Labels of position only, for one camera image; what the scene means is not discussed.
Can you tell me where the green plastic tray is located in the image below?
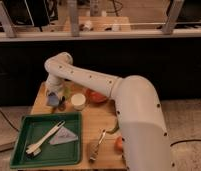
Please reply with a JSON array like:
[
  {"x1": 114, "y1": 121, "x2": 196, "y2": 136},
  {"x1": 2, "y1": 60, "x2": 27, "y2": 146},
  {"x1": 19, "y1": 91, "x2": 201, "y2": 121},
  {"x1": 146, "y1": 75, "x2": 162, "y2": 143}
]
[{"x1": 10, "y1": 112, "x2": 82, "y2": 169}]

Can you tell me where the black cable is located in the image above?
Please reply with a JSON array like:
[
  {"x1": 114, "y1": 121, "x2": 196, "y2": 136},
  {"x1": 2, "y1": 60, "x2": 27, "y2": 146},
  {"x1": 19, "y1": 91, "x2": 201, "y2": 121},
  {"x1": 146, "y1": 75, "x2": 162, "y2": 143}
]
[
  {"x1": 169, "y1": 138, "x2": 201, "y2": 148},
  {"x1": 0, "y1": 105, "x2": 20, "y2": 133}
]

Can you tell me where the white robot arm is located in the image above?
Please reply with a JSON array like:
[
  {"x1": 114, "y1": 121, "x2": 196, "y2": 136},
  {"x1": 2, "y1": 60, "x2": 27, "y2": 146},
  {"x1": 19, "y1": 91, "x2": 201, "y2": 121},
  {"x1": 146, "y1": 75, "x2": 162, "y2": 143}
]
[{"x1": 44, "y1": 52, "x2": 177, "y2": 171}]

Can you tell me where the metal railing frame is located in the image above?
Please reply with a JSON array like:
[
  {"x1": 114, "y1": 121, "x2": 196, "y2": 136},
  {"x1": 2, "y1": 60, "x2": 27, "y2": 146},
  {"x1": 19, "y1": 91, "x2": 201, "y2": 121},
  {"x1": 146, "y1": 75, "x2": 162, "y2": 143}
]
[{"x1": 0, "y1": 0, "x2": 201, "y2": 41}]

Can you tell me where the wooden table board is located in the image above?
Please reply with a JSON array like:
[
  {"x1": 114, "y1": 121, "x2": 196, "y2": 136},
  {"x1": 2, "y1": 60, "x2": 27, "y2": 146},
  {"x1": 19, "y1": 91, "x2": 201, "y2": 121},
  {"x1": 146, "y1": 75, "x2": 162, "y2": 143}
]
[{"x1": 27, "y1": 81, "x2": 126, "y2": 171}]

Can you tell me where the red bowl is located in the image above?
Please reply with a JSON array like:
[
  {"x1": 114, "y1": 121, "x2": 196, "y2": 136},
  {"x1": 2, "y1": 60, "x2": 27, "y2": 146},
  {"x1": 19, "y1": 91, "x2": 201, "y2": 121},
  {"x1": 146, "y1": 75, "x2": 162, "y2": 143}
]
[{"x1": 86, "y1": 89, "x2": 107, "y2": 103}]

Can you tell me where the black cable right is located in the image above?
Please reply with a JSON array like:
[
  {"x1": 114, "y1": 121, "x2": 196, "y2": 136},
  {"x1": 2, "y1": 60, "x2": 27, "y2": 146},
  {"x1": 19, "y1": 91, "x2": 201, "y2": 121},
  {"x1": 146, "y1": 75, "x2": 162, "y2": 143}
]
[{"x1": 169, "y1": 138, "x2": 201, "y2": 148}]

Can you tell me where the metal brush utensil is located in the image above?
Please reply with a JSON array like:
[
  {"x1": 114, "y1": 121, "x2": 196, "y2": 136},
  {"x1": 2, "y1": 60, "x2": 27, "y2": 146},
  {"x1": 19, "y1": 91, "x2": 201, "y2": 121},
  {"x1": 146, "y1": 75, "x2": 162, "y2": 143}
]
[{"x1": 89, "y1": 129, "x2": 106, "y2": 163}]

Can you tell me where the white cup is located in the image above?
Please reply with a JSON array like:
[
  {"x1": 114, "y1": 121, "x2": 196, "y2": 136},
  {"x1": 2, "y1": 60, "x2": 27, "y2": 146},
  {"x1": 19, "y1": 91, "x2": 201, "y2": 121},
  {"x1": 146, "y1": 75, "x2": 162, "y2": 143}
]
[{"x1": 71, "y1": 93, "x2": 86, "y2": 110}]

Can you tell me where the grey triangular cloth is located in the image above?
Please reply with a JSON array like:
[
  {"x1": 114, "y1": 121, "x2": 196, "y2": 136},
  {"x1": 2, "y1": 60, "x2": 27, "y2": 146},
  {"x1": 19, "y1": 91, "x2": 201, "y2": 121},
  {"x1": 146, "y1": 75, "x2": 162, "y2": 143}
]
[{"x1": 49, "y1": 126, "x2": 78, "y2": 145}]

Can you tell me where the black cable left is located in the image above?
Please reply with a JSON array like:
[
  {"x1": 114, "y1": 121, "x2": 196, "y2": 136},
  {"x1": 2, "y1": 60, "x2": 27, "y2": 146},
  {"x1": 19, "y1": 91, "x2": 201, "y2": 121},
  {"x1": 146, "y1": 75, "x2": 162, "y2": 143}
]
[{"x1": 0, "y1": 105, "x2": 20, "y2": 133}]

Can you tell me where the green pepper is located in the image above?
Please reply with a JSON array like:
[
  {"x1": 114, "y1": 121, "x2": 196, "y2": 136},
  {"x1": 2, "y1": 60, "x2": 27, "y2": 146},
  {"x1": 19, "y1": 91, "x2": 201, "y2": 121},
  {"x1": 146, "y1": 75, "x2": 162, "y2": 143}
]
[{"x1": 106, "y1": 121, "x2": 119, "y2": 135}]

